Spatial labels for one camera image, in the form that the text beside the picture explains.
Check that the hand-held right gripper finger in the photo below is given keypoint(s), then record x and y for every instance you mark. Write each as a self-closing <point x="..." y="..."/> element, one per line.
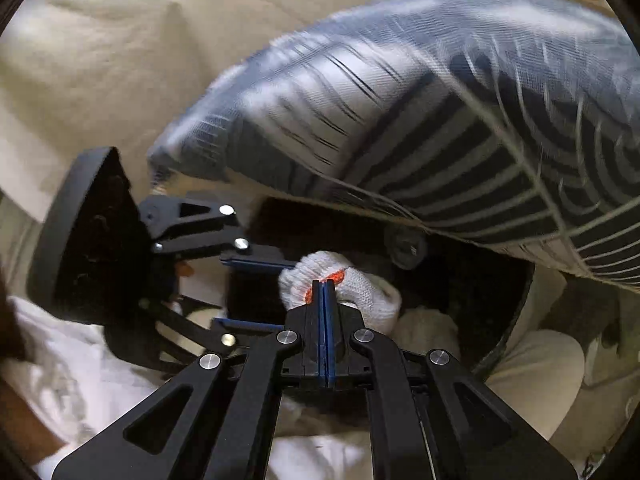
<point x="330" y="320"/>
<point x="318" y="320"/>

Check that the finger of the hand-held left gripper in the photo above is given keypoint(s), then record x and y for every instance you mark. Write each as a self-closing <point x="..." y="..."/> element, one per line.
<point x="260" y="264"/>
<point x="250" y="325"/>

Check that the white knitted glove orange band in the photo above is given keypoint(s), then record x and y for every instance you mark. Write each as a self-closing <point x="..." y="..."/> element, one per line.
<point x="362" y="285"/>

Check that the beige sofa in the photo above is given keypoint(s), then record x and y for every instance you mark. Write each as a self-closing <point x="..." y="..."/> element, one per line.
<point x="125" y="60"/>

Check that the person's beige pants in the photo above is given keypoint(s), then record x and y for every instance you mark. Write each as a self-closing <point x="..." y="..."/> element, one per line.
<point x="540" y="375"/>

